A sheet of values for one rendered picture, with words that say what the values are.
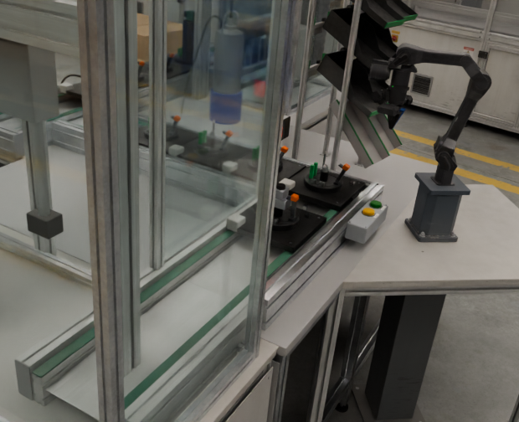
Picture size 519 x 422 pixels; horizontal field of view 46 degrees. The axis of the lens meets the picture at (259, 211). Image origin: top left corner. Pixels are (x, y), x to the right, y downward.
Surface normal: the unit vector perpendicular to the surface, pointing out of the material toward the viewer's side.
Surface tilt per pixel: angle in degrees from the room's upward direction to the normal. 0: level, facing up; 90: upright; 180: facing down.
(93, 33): 90
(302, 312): 0
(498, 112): 90
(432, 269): 0
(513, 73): 90
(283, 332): 0
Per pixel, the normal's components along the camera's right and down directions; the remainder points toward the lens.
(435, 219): 0.15, 0.48
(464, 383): 0.08, -0.88
